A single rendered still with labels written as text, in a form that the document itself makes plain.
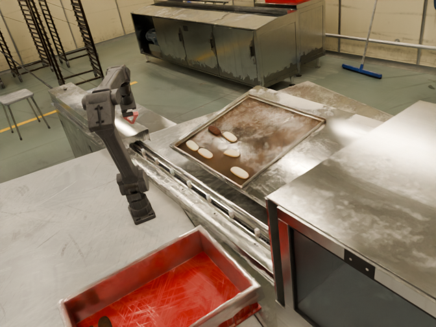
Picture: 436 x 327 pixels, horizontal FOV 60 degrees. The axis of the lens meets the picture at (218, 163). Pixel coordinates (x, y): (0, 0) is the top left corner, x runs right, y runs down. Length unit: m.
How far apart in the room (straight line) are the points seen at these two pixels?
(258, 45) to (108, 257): 3.16
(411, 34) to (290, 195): 4.42
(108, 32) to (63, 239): 7.55
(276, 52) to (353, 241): 3.84
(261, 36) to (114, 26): 5.23
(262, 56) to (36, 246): 3.21
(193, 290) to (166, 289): 0.09
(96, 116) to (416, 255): 0.94
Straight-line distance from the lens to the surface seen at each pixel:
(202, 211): 1.41
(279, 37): 4.37
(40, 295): 1.41
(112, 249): 1.44
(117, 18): 8.95
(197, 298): 1.18
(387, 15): 5.14
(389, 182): 0.74
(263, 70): 4.27
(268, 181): 1.44
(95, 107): 1.23
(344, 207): 0.68
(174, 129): 2.14
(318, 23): 5.05
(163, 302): 1.20
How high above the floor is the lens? 1.73
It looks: 32 degrees down
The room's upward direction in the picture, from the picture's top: 10 degrees counter-clockwise
